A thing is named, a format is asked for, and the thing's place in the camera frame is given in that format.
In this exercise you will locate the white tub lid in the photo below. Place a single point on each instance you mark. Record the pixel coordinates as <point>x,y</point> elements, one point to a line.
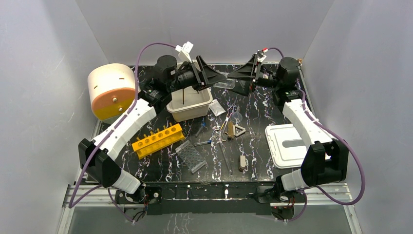
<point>286,147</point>

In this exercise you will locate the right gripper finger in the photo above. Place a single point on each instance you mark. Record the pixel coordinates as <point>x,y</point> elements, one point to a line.
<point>246,71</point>
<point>242,87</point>

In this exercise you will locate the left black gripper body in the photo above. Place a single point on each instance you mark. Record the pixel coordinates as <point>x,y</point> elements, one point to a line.
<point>197,75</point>

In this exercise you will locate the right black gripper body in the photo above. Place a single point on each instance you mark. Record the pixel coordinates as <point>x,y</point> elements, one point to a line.
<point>265,79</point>

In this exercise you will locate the beige plastic tub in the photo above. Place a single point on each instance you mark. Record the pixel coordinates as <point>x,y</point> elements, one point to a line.
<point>182,112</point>

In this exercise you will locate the wooden test tube brush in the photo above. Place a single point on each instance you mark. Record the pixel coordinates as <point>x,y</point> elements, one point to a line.
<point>230,131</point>

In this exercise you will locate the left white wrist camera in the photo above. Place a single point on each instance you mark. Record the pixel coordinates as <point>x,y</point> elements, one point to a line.
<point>184,51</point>

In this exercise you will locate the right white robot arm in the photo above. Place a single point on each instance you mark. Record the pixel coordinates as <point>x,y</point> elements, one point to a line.
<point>326,159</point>

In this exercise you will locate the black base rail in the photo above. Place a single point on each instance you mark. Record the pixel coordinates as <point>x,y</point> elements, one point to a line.
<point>260,198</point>

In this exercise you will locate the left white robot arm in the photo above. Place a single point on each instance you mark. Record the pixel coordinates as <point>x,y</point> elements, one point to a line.
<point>97,156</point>

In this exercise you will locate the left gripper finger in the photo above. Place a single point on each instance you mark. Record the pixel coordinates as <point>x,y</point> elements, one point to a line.
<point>206,70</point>
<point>210,81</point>

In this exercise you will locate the yellow test tube rack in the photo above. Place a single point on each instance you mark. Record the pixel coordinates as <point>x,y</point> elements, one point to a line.
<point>158,141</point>

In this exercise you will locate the white orange cylindrical device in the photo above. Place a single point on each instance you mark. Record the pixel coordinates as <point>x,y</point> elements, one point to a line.
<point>111,90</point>

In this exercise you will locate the black wire ring stand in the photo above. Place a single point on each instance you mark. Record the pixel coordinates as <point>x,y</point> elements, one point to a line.
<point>189,97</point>

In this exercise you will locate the blue capped tube upper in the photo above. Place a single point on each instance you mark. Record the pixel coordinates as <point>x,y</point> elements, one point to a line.
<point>202,125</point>

